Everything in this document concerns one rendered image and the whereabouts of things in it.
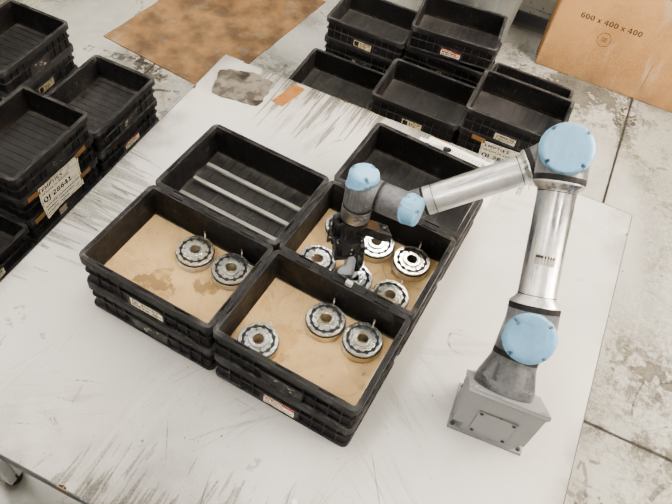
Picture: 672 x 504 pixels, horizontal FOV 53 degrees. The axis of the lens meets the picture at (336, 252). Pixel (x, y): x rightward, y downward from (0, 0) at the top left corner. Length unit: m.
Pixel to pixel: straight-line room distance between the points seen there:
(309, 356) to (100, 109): 1.65
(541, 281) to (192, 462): 0.92
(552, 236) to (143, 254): 1.05
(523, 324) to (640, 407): 1.50
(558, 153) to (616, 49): 2.73
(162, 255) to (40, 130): 1.05
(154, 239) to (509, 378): 1.00
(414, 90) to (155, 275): 1.75
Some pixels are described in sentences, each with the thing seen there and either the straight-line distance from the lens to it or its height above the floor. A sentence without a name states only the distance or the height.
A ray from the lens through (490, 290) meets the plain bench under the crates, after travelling 2.10.
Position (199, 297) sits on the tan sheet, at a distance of 1.80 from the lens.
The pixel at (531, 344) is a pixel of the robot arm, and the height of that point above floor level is 1.10.
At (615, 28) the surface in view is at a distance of 4.21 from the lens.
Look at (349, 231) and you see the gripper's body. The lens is 1.71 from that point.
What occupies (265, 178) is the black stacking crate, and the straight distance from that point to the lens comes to 2.07.
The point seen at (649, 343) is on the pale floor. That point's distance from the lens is 3.16.
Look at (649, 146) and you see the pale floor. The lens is 4.04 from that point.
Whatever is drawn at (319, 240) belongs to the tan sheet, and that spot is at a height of 0.83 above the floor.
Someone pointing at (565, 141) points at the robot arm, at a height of 1.39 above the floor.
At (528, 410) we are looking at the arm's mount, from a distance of 1.67.
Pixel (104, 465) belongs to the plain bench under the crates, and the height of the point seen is 0.70.
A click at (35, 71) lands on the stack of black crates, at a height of 0.50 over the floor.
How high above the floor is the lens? 2.33
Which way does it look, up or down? 52 degrees down
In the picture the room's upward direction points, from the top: 11 degrees clockwise
